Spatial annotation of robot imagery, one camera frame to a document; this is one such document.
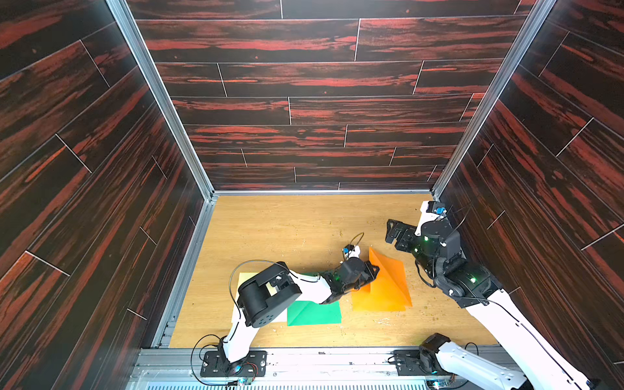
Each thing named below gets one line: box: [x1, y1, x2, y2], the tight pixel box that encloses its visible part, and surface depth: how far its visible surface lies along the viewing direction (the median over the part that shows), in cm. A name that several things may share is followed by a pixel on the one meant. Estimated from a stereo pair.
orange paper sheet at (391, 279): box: [368, 247, 413, 308], surface depth 88 cm
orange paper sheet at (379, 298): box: [351, 285, 407, 312], surface depth 88 cm
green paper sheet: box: [286, 300, 342, 327], surface depth 85 cm
